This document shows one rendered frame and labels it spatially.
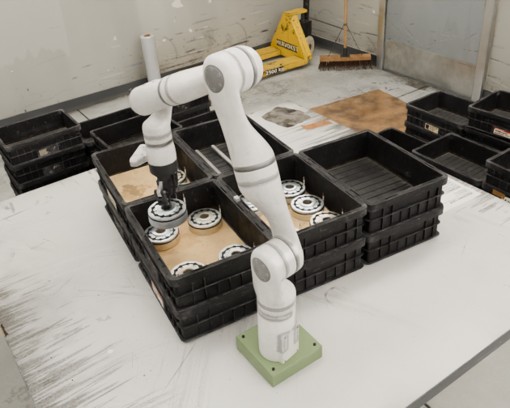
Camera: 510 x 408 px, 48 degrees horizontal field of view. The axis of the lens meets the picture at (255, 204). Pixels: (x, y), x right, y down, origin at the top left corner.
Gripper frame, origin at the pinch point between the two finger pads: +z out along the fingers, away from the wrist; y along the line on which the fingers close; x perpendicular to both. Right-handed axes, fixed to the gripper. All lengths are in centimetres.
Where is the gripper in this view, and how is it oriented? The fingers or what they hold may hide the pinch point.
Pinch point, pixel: (170, 204)
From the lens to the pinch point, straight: 155.9
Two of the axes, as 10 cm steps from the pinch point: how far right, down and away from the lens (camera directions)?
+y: 1.6, -5.5, 8.2
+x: -9.8, -0.3, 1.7
